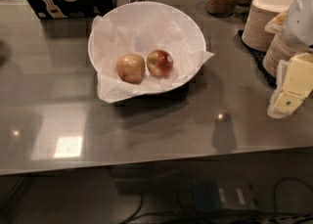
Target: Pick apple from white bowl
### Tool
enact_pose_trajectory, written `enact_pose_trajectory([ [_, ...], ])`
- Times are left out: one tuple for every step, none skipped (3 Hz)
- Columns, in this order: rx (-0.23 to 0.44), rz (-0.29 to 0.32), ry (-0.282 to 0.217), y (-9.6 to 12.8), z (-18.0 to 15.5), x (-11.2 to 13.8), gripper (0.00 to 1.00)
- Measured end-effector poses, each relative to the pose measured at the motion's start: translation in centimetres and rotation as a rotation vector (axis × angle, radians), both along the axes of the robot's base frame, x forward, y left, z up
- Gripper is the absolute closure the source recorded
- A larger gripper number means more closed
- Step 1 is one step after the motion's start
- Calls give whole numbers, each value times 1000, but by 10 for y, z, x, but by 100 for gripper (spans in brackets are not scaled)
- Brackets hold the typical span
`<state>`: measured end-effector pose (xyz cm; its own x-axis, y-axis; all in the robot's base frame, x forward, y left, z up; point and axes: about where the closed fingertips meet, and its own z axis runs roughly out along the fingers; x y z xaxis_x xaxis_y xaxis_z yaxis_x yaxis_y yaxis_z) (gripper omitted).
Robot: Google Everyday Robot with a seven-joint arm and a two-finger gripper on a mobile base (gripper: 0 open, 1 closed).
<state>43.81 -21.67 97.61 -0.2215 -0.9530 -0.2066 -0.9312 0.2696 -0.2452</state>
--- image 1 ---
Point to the stack of paper plates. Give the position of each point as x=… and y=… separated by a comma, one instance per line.
x=278, y=50
x=255, y=36

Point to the black box under table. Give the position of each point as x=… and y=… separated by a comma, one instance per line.
x=224, y=197

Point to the rear stack of paper plates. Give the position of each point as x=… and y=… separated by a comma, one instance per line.
x=255, y=36

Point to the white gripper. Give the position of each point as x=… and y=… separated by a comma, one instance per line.
x=299, y=22

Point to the black mat under plates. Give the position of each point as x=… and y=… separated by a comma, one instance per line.
x=258, y=57

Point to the front stack of paper plates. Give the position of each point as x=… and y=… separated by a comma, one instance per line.
x=278, y=50

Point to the white bowl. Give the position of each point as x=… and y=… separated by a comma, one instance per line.
x=146, y=19

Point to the red apple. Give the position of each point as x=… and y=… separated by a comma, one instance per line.
x=159, y=63

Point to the white paper liner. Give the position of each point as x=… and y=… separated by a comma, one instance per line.
x=146, y=35

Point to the yellow-red apple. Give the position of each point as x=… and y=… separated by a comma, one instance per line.
x=131, y=68

